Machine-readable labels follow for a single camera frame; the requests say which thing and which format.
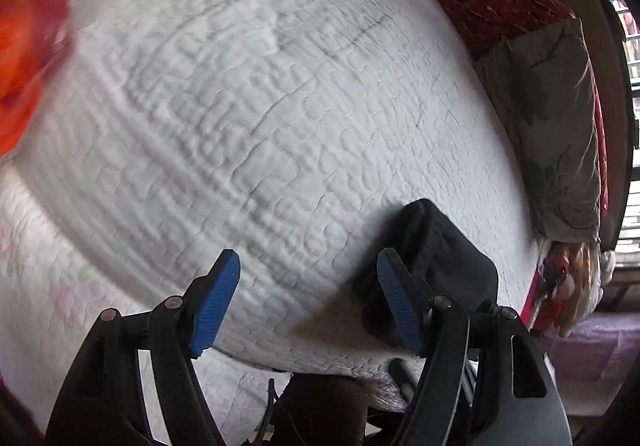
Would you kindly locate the person's dark trouser leg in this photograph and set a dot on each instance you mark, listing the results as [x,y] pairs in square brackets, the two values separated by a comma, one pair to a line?
[325,411]

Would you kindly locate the white quilted bed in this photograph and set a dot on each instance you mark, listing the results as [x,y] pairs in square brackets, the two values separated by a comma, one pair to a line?
[250,125]

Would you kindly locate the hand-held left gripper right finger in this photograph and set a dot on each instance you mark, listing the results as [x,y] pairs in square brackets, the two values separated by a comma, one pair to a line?
[402,306]

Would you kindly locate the grey floral pillow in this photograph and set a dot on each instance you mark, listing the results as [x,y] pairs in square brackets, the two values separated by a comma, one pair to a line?
[550,125]

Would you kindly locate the black pants with yellow patch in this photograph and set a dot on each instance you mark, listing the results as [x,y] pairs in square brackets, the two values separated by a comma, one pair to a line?
[445,251]

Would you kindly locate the purple cloth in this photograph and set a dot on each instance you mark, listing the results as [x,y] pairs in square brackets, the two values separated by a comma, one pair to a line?
[590,351]

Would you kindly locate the orange plastic bag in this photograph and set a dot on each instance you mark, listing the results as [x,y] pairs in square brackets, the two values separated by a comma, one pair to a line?
[25,50]

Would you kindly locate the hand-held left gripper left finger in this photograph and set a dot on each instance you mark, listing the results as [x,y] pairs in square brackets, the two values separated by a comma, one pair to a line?
[217,301]

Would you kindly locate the window with bars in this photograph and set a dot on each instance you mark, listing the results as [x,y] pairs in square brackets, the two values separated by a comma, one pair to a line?
[631,50]

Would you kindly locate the large clear stuffed bag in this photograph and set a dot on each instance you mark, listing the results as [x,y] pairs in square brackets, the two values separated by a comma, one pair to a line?
[577,276]

